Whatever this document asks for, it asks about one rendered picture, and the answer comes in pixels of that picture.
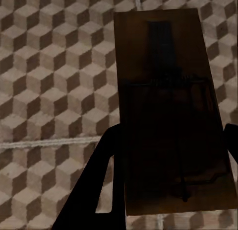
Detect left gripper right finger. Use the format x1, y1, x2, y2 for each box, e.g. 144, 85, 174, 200
224, 123, 238, 164

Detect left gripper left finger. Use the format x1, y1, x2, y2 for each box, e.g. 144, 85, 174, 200
51, 124, 126, 230

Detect mousetrap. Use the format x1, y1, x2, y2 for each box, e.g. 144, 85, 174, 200
113, 8, 238, 216

